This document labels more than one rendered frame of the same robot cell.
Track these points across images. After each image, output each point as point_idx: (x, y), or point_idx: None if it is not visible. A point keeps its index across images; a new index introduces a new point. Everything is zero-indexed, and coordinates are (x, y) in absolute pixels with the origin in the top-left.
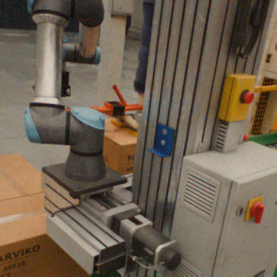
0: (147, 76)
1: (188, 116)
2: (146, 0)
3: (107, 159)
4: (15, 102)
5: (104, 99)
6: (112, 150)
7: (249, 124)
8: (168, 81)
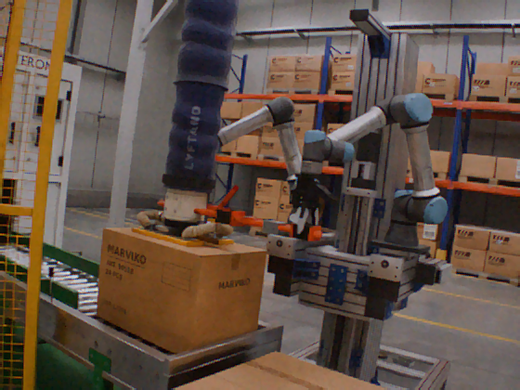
0: (394, 159)
1: (403, 177)
2: (221, 84)
3: (248, 281)
4: None
5: None
6: (257, 263)
7: None
8: (399, 161)
